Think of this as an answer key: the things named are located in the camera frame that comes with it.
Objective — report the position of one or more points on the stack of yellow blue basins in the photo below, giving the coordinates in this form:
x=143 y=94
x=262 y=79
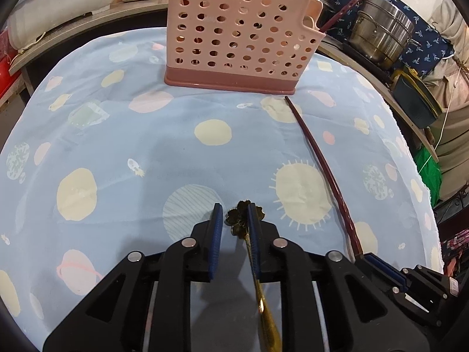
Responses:
x=416 y=97

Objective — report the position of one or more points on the steel steamer pot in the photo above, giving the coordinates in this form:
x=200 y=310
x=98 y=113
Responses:
x=381 y=33

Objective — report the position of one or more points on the red chopstick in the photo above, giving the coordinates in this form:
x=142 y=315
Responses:
x=348 y=5
x=322 y=165

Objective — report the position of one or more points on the beige hanging cloth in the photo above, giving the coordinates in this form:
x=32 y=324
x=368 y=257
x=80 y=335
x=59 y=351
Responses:
x=454 y=117

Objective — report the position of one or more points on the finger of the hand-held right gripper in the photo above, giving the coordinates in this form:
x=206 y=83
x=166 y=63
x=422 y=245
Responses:
x=388 y=273

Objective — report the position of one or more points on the pink perforated utensil basket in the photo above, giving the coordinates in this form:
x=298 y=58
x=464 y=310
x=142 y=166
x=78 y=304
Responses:
x=238 y=33

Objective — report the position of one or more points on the navy leaf print cloth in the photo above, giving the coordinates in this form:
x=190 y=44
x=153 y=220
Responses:
x=428 y=40

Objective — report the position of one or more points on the blue white dish drainer box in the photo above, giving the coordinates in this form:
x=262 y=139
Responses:
x=62 y=18

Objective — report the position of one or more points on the grey wooden shelf desk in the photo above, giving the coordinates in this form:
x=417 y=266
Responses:
x=91 y=22

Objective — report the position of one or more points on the red plastic basin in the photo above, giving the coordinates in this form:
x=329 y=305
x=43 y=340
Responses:
x=6 y=66

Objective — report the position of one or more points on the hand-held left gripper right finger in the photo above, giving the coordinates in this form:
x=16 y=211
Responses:
x=256 y=260

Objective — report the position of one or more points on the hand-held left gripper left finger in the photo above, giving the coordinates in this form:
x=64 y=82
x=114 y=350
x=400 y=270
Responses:
x=216 y=244

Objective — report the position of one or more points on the blue planet print cloth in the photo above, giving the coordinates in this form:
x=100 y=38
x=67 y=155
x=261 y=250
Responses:
x=146 y=154

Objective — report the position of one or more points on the green plastic bag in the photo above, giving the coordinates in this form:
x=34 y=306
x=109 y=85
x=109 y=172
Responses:
x=427 y=176

